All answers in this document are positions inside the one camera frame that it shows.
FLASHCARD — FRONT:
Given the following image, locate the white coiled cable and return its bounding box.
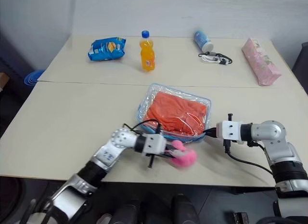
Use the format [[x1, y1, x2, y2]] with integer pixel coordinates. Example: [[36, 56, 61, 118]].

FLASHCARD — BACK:
[[200, 54, 222, 65]]

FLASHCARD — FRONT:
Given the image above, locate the blue white round canister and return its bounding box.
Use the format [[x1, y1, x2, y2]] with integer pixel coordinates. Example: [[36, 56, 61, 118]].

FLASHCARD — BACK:
[[193, 30, 214, 53]]

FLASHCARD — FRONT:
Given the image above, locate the clear plastic pouch blue trim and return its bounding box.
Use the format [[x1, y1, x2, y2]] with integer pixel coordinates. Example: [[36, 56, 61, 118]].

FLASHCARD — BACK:
[[136, 83, 214, 144]]

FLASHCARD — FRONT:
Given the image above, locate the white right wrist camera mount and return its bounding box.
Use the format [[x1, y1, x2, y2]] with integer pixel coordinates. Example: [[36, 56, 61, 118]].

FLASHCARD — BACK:
[[216, 120, 243, 145]]

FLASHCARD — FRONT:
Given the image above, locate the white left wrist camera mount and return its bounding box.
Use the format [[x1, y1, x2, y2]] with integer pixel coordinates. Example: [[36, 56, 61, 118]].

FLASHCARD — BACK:
[[143, 133, 167, 158]]

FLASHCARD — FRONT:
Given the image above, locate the orange soda bottle blue cap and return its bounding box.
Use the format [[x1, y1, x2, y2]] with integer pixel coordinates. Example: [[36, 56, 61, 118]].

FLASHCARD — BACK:
[[139, 30, 156, 72]]

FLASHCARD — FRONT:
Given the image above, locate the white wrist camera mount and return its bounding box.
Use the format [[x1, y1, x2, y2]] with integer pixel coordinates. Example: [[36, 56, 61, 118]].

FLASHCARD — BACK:
[[216, 120, 243, 145], [143, 133, 167, 158]]

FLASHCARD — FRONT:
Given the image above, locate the orange cloth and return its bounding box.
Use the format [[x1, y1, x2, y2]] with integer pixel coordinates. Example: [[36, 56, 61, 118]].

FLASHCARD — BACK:
[[143, 92, 208, 138]]

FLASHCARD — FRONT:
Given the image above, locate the pink flowered tissue pack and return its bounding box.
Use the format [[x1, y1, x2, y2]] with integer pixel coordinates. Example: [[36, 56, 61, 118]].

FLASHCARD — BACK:
[[241, 37, 282, 87]]

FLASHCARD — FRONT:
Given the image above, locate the blue chips bag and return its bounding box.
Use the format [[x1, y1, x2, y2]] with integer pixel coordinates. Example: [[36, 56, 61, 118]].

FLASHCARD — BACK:
[[87, 37, 127, 63]]

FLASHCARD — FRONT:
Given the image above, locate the brown cardboard box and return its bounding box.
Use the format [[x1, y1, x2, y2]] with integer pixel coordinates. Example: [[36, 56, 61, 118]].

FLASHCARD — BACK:
[[0, 72, 11, 92]]

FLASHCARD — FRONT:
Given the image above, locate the dark chair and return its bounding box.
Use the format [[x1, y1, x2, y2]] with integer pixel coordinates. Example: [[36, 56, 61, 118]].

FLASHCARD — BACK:
[[291, 41, 308, 95]]

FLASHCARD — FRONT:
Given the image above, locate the black round object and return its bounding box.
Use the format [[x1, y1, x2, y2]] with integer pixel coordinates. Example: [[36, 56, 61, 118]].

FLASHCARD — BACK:
[[0, 177, 27, 217]]

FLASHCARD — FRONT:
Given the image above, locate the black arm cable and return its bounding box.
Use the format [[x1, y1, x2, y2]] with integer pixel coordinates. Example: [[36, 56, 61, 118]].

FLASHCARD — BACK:
[[222, 113, 275, 175], [122, 119, 165, 169]]

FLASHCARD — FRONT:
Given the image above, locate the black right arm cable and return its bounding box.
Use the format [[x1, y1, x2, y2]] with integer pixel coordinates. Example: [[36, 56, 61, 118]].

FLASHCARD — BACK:
[[222, 113, 275, 175]]

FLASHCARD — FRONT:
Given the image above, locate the pink fluffy plush item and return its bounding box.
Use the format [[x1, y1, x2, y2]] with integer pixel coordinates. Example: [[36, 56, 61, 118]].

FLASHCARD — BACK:
[[168, 140, 198, 168]]

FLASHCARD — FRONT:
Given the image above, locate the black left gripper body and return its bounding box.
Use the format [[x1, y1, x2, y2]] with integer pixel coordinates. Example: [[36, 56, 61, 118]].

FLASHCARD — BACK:
[[154, 143, 176, 160]]

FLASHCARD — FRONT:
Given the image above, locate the black white cable bundle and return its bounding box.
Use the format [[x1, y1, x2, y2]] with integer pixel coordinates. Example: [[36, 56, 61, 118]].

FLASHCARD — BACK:
[[198, 51, 234, 66]]

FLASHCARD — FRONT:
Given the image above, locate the blue plastic stool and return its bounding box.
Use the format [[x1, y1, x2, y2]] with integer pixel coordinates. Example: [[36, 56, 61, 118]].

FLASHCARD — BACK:
[[24, 69, 47, 86]]

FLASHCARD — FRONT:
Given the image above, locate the dark rounded shape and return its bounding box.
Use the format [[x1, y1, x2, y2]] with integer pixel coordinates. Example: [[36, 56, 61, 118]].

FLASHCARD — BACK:
[[170, 193, 201, 224], [112, 204, 143, 224]]

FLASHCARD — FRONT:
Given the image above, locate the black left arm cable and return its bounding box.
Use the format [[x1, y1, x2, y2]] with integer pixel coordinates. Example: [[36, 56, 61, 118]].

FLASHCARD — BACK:
[[122, 119, 165, 169]]

